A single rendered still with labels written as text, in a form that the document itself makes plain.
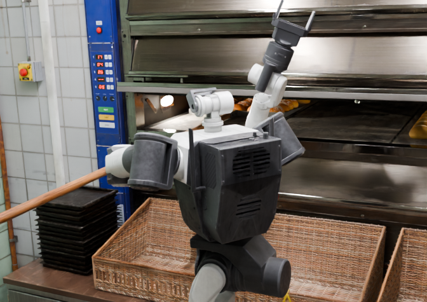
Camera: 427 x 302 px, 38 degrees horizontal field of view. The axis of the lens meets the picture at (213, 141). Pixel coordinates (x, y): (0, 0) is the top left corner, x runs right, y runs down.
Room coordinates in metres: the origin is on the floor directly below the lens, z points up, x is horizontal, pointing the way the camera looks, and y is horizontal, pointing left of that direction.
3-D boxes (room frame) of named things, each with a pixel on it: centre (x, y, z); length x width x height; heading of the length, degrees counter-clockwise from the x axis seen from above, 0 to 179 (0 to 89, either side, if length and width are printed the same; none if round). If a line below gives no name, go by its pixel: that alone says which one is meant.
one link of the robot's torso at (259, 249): (1.74, -0.07, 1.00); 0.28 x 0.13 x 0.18; 64
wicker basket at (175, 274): (2.54, 0.19, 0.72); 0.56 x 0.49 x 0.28; 63
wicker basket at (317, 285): (2.28, -0.34, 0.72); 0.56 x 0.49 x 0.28; 64
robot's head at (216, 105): (1.79, 0.00, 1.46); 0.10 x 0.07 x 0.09; 119
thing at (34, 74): (3.16, 0.92, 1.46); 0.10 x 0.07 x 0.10; 64
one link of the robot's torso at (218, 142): (1.74, -0.03, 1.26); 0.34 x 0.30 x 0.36; 119
